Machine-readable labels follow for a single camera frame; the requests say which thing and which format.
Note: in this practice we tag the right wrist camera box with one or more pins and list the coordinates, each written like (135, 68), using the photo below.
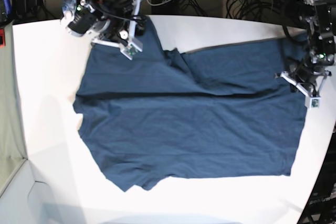
(133, 47)

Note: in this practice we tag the blue handled tool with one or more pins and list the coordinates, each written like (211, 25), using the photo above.
(8, 7)

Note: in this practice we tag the dark blue t-shirt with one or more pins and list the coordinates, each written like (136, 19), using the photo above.
(211, 113)

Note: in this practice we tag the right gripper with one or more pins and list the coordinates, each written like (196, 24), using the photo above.
(116, 33)

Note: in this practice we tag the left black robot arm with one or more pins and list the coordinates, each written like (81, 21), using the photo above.
(319, 47)

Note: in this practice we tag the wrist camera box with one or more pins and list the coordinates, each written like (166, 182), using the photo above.
(312, 102)
(133, 47)

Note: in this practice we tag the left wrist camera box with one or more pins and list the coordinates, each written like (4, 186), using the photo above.
(312, 102)

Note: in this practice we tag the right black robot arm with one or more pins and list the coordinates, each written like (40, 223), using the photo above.
(82, 17)

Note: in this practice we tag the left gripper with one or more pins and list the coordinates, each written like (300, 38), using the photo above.
(304, 79)

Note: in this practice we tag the red black clamp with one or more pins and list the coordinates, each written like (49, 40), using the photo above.
(2, 38)

